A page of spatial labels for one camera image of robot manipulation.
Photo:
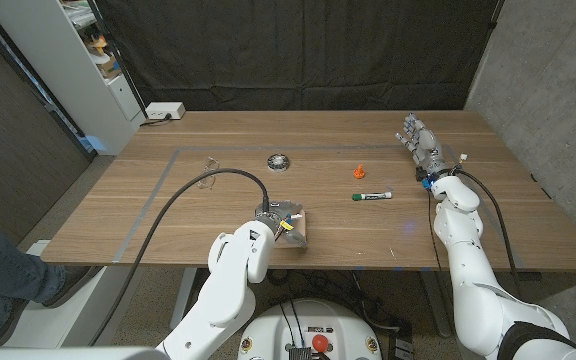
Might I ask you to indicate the small orange cone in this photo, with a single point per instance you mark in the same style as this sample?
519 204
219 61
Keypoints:
359 173

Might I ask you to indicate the small clear glass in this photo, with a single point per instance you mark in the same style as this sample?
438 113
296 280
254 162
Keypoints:
211 163

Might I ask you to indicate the dark shoe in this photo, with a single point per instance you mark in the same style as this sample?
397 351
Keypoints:
3 325
65 287

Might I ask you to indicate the white shelf cabinet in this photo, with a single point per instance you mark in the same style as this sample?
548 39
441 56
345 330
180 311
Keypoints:
58 65

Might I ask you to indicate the white table leg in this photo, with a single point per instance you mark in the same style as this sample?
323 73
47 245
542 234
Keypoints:
180 300

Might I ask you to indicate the black power adapter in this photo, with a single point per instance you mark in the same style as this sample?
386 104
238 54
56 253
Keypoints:
400 347

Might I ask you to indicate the peach square jewelry box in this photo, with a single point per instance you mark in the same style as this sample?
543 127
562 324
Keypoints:
302 225

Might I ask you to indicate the yellow toy on shelf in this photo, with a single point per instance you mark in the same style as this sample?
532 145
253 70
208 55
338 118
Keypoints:
97 45

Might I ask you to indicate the green whiteboard marker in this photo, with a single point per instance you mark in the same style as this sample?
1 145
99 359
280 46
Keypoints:
373 196

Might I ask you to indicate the black table control box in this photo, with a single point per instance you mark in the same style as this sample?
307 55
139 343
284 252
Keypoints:
525 276

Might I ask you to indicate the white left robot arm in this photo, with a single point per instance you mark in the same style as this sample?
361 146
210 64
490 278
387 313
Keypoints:
233 280

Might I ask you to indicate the white robot chest shell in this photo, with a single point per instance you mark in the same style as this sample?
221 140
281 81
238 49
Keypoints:
68 354

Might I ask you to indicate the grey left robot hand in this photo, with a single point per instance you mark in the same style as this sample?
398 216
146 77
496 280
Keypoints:
284 207

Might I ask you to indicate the cardboard box on shelf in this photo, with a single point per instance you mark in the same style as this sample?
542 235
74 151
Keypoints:
107 66

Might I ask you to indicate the white floor platform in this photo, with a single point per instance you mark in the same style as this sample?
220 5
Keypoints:
43 325

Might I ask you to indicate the red emergency stop button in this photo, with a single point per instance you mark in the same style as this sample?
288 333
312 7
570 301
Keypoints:
320 343

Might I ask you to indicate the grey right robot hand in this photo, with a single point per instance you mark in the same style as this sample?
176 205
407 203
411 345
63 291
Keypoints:
425 142

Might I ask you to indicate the black backdrop curtain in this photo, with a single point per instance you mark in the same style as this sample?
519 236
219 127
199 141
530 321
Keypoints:
298 50

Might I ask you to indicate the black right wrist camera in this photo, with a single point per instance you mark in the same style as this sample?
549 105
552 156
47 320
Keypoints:
421 174

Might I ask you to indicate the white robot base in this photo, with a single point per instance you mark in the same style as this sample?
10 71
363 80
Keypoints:
278 330

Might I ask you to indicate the white power strip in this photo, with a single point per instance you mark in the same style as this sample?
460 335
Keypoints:
165 110

